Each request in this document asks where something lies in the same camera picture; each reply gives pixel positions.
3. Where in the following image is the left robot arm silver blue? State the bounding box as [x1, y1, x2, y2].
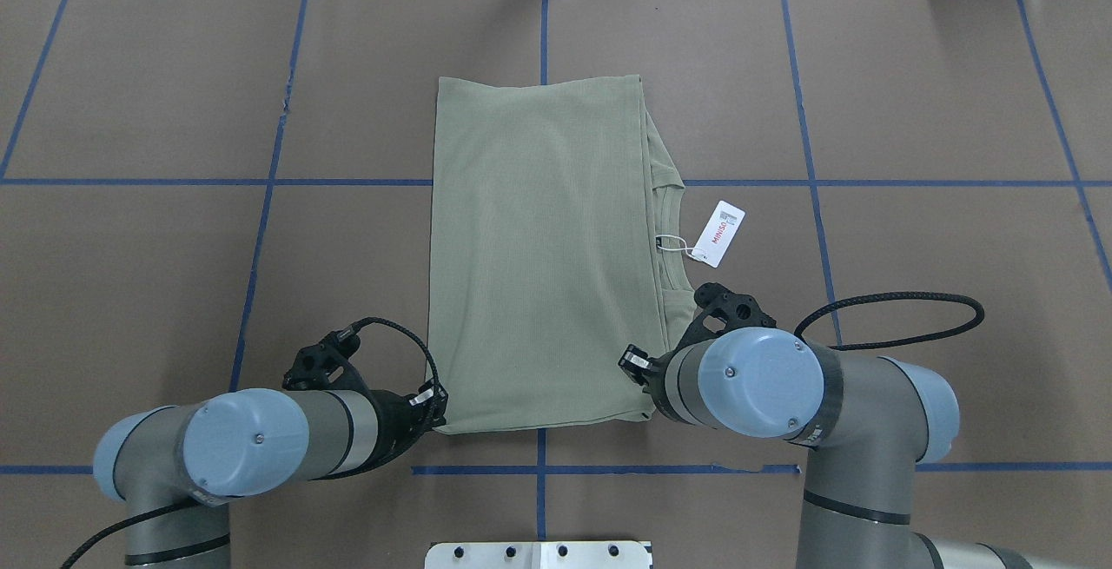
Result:
[63, 317, 448, 568]

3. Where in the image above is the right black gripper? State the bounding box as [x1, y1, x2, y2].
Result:
[619, 281, 776, 418]

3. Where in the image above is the olive green long-sleeve shirt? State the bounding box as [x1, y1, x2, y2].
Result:
[428, 74, 695, 435]

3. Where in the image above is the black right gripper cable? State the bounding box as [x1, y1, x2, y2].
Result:
[794, 291, 986, 351]

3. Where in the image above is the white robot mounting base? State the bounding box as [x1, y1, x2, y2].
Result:
[424, 540, 654, 568]

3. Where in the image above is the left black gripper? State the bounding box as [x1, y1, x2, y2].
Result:
[282, 330, 448, 470]

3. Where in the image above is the white shirt hang tag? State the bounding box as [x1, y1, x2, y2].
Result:
[654, 201, 747, 268]

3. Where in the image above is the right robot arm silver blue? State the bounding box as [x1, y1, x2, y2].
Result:
[617, 281, 1071, 568]

